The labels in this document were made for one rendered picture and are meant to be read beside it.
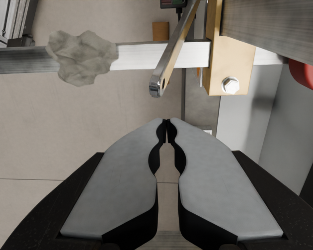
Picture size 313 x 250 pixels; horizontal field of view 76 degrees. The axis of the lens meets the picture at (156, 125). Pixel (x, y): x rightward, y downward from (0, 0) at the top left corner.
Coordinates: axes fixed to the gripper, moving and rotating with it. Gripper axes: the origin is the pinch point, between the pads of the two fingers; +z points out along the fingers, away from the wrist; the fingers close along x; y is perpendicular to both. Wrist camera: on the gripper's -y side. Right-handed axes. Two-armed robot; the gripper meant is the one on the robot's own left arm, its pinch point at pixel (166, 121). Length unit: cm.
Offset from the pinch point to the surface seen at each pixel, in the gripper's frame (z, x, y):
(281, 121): 33.3, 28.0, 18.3
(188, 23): 6.7, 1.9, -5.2
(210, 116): 30.5, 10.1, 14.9
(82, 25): 101, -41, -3
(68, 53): 13.0, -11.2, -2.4
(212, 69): 13.5, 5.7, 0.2
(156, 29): 93, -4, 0
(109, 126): 101, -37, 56
